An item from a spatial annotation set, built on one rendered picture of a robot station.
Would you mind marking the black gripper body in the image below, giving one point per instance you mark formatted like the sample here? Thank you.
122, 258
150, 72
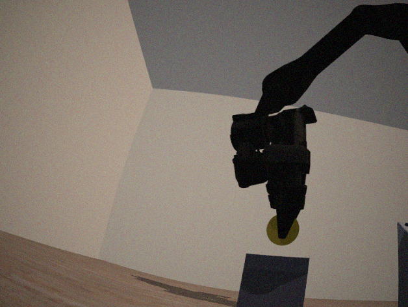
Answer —
290, 157

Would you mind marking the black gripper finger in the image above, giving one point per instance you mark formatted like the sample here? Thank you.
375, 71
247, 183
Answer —
288, 199
273, 202

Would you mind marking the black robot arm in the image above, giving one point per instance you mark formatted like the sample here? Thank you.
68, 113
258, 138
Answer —
286, 85

